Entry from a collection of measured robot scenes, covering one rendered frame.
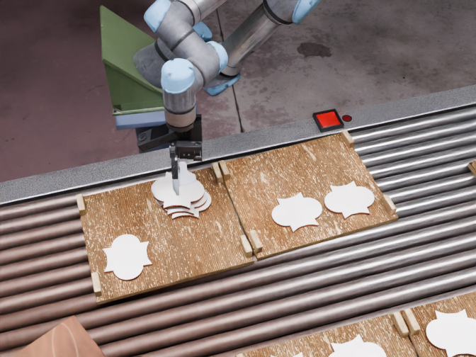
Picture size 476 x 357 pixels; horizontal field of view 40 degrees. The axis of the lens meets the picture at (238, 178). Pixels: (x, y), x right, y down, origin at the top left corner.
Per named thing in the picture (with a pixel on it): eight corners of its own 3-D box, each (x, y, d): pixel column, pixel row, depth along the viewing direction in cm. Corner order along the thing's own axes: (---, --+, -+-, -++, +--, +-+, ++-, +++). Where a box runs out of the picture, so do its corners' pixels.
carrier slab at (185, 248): (77, 201, 183) (76, 197, 182) (217, 168, 191) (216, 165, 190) (97, 305, 161) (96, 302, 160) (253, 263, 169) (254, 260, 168)
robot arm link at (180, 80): (203, 63, 147) (180, 82, 142) (204, 100, 155) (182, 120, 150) (176, 50, 150) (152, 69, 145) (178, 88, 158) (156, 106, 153)
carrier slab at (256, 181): (217, 167, 191) (217, 163, 190) (343, 135, 200) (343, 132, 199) (257, 261, 170) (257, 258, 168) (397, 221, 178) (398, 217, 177)
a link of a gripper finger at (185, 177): (195, 197, 163) (195, 161, 162) (172, 197, 163) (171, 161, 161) (196, 195, 166) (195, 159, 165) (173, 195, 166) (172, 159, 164)
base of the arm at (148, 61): (133, 44, 214) (152, 25, 209) (168, 69, 222) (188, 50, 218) (133, 72, 203) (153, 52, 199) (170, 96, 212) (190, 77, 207)
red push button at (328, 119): (315, 117, 206) (316, 114, 205) (333, 114, 207) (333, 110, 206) (322, 130, 202) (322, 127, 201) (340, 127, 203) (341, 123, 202)
